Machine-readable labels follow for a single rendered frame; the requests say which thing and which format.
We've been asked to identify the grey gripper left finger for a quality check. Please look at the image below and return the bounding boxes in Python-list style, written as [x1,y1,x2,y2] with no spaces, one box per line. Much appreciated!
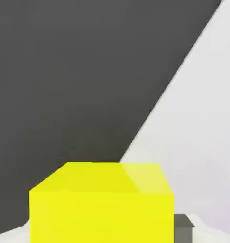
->
[0,219,31,243]

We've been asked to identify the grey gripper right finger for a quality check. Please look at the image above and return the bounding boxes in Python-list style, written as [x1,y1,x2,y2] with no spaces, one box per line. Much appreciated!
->
[173,213,230,243]

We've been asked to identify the small yellow cube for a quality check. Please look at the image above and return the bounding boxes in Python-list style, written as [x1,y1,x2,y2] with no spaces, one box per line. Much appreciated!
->
[29,161,175,243]

